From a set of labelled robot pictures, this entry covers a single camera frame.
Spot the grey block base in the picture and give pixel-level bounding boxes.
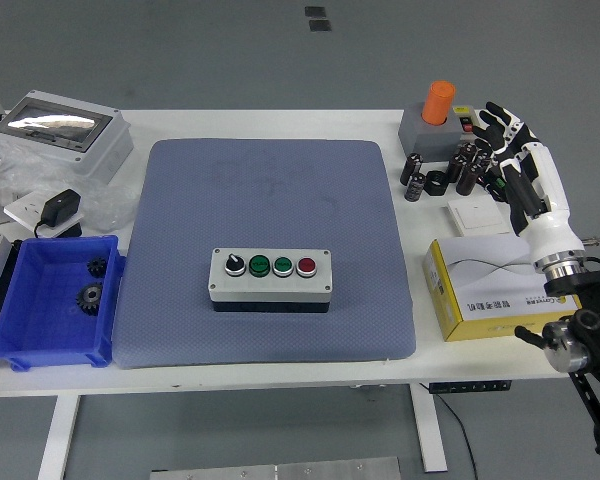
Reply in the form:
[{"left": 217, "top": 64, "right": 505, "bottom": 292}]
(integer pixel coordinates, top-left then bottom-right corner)
[{"left": 397, "top": 102, "right": 464, "bottom": 162}]

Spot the white socket plate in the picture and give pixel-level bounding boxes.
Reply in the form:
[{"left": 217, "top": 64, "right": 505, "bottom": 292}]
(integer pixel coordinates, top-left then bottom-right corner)
[{"left": 3, "top": 192, "right": 85, "bottom": 239}]

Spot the white wall switch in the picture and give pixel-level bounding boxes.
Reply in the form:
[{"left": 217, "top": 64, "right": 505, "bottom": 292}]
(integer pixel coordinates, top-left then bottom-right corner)
[{"left": 447, "top": 197, "right": 514, "bottom": 237}]

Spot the grey-blue table mat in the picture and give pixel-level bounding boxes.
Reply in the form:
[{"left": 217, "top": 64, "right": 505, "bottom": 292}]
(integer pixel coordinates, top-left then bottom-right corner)
[{"left": 112, "top": 138, "right": 417, "bottom": 370}]

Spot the yellow and white cardboard box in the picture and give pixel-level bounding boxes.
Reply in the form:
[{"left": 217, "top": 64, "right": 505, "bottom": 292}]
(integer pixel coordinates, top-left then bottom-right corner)
[{"left": 422, "top": 234, "right": 584, "bottom": 344}]

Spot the black ring nut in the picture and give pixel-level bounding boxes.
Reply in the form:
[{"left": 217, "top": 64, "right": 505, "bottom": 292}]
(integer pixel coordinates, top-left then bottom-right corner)
[{"left": 424, "top": 170, "right": 449, "bottom": 196}]

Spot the black control panel under table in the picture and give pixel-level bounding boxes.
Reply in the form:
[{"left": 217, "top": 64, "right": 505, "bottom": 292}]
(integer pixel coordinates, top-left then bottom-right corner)
[{"left": 428, "top": 380, "right": 512, "bottom": 395}]

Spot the thin black floor cable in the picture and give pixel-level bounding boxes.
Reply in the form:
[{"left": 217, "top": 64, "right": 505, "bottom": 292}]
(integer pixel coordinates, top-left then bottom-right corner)
[{"left": 419, "top": 383, "right": 479, "bottom": 480}]

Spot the grey four-button control box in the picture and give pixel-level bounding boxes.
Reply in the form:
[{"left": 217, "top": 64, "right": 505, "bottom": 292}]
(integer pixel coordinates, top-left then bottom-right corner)
[{"left": 207, "top": 247, "right": 334, "bottom": 315}]

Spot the orange cylinder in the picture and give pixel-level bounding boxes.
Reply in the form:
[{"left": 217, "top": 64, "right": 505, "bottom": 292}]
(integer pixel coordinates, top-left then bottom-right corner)
[{"left": 421, "top": 80, "right": 457, "bottom": 126}]

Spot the white table leg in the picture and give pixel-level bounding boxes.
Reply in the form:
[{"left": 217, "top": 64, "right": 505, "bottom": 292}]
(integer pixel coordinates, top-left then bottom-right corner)
[
  {"left": 409, "top": 384, "right": 449, "bottom": 474},
  {"left": 37, "top": 394, "right": 81, "bottom": 480}
]

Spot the grey red-black switch box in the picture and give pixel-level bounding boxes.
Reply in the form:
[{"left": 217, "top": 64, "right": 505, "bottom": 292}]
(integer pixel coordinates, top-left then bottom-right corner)
[{"left": 452, "top": 105, "right": 486, "bottom": 149}]

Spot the grey enclosure with clear window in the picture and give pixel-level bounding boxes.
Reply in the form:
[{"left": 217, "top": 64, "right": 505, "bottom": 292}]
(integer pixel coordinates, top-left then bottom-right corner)
[{"left": 0, "top": 89, "right": 135, "bottom": 185}]

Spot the blue plastic bin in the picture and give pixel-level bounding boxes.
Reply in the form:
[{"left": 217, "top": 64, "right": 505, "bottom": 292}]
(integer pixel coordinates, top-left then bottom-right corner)
[{"left": 0, "top": 234, "right": 127, "bottom": 372}]

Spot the black power adapter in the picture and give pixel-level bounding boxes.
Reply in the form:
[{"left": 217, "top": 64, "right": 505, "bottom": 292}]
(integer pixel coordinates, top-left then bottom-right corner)
[{"left": 33, "top": 188, "right": 84, "bottom": 239}]

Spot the large black gear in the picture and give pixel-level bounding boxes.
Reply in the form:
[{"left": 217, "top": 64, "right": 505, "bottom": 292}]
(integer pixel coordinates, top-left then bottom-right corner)
[{"left": 75, "top": 281, "right": 105, "bottom": 317}]

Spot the clear plastic bag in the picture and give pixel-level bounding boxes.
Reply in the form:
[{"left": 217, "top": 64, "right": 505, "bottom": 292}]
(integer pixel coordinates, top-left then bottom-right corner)
[{"left": 0, "top": 144, "right": 136, "bottom": 234}]

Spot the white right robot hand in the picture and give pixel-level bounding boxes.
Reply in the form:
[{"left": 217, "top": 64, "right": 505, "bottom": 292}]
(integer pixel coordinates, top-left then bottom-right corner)
[{"left": 471, "top": 101, "right": 587, "bottom": 265}]

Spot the black module with green terminal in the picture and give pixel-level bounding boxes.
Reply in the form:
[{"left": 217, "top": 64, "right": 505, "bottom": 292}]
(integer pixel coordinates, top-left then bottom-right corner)
[{"left": 482, "top": 167, "right": 509, "bottom": 204}]

